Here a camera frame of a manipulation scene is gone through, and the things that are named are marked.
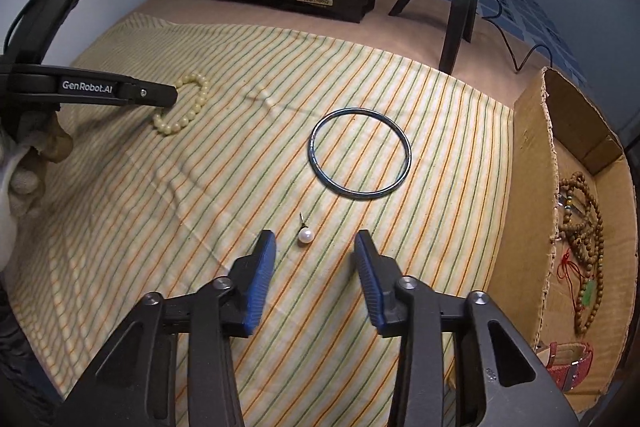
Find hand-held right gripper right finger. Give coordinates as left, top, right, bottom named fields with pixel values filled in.
left=354, top=229, right=581, bottom=427

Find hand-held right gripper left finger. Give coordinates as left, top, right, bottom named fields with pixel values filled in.
left=52, top=229, right=277, bottom=427

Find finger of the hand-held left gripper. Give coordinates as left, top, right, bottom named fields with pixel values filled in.
left=119, top=79, right=179, bottom=108

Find white bead bracelet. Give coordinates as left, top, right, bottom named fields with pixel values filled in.
left=152, top=73, right=210, bottom=136

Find pearl earring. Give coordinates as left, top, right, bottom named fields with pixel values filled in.
left=297, top=213, right=315, bottom=249

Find cardboard box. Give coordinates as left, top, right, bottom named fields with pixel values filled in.
left=487, top=66, right=636, bottom=415

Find red cord jade pendant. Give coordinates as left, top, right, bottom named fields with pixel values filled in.
left=557, top=249, right=598, bottom=315

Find leather strap wristwatch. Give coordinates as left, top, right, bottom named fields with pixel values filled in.
left=535, top=341, right=595, bottom=393

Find wooden bead necklace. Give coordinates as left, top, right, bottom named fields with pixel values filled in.
left=557, top=172, right=606, bottom=337

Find person's left hand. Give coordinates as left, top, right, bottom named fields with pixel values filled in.
left=0, top=112, right=75, bottom=210

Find thin metal bangle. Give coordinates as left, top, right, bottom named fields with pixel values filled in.
left=308, top=107, right=412, bottom=198

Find tan bed mat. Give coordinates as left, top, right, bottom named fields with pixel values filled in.
left=70, top=0, right=551, bottom=108

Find yellow striped cloth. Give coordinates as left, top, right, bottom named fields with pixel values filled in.
left=10, top=12, right=516, bottom=427

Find black power cable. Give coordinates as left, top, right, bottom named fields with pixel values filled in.
left=482, top=0, right=556, bottom=72

